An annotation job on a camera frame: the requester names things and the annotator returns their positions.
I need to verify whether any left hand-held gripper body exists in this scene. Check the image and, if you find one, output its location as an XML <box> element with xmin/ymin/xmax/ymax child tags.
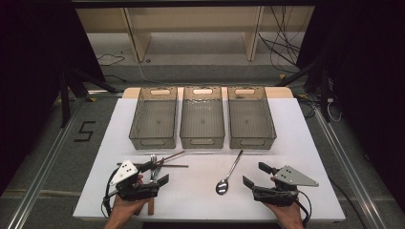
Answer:
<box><xmin>109</xmin><ymin>159</ymin><xmax>160</xmax><ymax>202</ymax></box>

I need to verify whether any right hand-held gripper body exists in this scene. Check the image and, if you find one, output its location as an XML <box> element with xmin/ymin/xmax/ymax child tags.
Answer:
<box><xmin>250</xmin><ymin>164</ymin><xmax>320</xmax><ymax>208</ymax></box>

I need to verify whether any knife with wooden handle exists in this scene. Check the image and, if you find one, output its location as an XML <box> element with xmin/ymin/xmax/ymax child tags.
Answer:
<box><xmin>135</xmin><ymin>158</ymin><xmax>165</xmax><ymax>217</ymax></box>

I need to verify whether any shiny metal spoon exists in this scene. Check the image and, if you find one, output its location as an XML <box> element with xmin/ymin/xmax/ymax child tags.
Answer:
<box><xmin>215</xmin><ymin>149</ymin><xmax>245</xmax><ymax>196</ymax></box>

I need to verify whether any translucent grey plastic bin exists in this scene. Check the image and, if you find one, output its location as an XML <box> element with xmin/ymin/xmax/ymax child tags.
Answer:
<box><xmin>180</xmin><ymin>85</ymin><xmax>226</xmax><ymax>150</ymax></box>
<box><xmin>227</xmin><ymin>85</ymin><xmax>277</xmax><ymax>151</ymax></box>
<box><xmin>128</xmin><ymin>86</ymin><xmax>179</xmax><ymax>151</ymax></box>

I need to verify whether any person's left hand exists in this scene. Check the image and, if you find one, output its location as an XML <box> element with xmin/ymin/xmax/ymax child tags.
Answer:
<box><xmin>109</xmin><ymin>174</ymin><xmax>151</xmax><ymax>223</ymax></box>

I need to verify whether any person's right hand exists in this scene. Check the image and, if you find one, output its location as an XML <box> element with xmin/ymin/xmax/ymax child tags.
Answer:
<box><xmin>264</xmin><ymin>176</ymin><xmax>305</xmax><ymax>225</ymax></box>

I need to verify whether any white table cover sheet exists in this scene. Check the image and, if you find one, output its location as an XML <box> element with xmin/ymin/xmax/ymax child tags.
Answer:
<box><xmin>72</xmin><ymin>96</ymin><xmax>347</xmax><ymax>222</ymax></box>

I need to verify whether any black tripod stand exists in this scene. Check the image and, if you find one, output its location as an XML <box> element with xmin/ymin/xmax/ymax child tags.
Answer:
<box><xmin>275</xmin><ymin>60</ymin><xmax>332</xmax><ymax>123</ymax></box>
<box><xmin>58</xmin><ymin>65</ymin><xmax>120</xmax><ymax>128</ymax></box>

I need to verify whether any black curtain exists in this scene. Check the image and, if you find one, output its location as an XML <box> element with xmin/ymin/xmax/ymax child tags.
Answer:
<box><xmin>0</xmin><ymin>0</ymin><xmax>106</xmax><ymax>195</ymax></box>
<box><xmin>297</xmin><ymin>0</ymin><xmax>405</xmax><ymax>201</ymax></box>

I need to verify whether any left hand-held gripper black cable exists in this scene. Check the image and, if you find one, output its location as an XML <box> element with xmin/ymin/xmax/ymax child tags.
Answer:
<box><xmin>100</xmin><ymin>166</ymin><xmax>120</xmax><ymax>219</ymax></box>

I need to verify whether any hand-held gripper black cable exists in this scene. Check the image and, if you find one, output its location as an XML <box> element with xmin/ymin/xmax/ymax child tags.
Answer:
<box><xmin>100</xmin><ymin>166</ymin><xmax>120</xmax><ymax>219</ymax></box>
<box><xmin>294</xmin><ymin>190</ymin><xmax>313</xmax><ymax>227</ymax></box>

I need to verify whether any right hand-held gripper black cable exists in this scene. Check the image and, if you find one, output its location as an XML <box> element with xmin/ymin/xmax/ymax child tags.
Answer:
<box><xmin>294</xmin><ymin>190</ymin><xmax>313</xmax><ymax>227</ymax></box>

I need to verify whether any aluminium floor rail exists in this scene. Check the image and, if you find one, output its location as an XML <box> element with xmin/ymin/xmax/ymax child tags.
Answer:
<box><xmin>313</xmin><ymin>108</ymin><xmax>388</xmax><ymax>229</ymax></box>
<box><xmin>6</xmin><ymin>98</ymin><xmax>87</xmax><ymax>229</ymax></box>

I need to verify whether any thin white floor cable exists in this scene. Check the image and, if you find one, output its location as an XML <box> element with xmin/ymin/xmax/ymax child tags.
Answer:
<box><xmin>137</xmin><ymin>61</ymin><xmax>180</xmax><ymax>84</ymax></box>

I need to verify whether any thin black floor cable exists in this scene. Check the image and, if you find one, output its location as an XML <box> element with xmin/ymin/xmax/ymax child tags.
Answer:
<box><xmin>96</xmin><ymin>52</ymin><xmax>126</xmax><ymax>67</ymax></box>

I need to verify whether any bundle of black cables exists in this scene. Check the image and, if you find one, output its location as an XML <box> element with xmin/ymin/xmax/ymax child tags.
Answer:
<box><xmin>257</xmin><ymin>6</ymin><xmax>307</xmax><ymax>74</ymax></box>

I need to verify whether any light wooden desk frame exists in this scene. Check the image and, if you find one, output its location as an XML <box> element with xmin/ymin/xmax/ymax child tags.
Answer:
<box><xmin>75</xmin><ymin>6</ymin><xmax>316</xmax><ymax>63</ymax></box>

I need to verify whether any black metal frame bar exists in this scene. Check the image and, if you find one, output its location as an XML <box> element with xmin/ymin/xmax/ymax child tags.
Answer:
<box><xmin>71</xmin><ymin>0</ymin><xmax>319</xmax><ymax>8</ymax></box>

